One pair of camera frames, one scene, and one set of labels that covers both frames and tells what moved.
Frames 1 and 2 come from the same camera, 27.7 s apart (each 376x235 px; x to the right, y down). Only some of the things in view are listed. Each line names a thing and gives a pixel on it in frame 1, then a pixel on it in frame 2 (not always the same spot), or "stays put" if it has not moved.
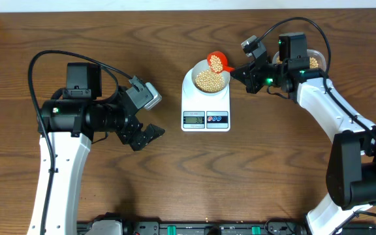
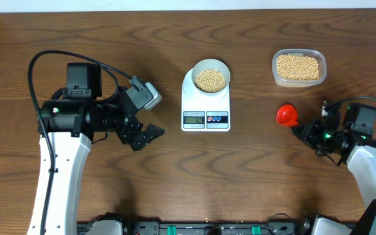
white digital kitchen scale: [203, 113] stays put
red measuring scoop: [224, 60] -> [286, 115]
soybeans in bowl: [209, 82] stays put
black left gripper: [151, 130] stays put
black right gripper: [252, 85] -> [307, 136]
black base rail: [209, 227] stays put
